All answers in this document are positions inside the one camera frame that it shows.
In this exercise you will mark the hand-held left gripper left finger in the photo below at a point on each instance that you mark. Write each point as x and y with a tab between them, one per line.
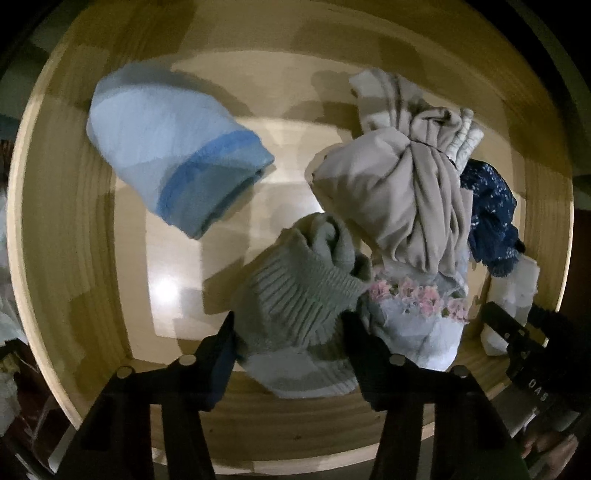
221	364

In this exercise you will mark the beige knotted sock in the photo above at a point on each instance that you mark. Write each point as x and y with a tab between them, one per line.
392	194

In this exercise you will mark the white underwear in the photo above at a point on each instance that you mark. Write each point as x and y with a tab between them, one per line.
521	286

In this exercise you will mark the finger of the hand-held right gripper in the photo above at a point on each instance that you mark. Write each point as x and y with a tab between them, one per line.
505	325
542	314

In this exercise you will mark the grey-green ribbed sock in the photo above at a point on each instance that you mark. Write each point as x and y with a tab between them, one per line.
286	295

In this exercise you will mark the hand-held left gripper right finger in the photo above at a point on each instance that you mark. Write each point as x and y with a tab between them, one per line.
364	369

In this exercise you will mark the blue striped sock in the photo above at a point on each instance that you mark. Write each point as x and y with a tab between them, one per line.
175	138

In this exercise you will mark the person's right hand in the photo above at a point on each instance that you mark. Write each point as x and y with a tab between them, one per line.
551	445

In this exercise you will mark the pink-flowered white sock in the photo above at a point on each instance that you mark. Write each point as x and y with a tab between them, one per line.
415	332

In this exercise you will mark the navy floral underwear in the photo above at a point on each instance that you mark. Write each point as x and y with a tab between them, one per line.
489	212

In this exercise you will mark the round wooden bowl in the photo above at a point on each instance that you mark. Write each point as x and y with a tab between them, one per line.
184	267

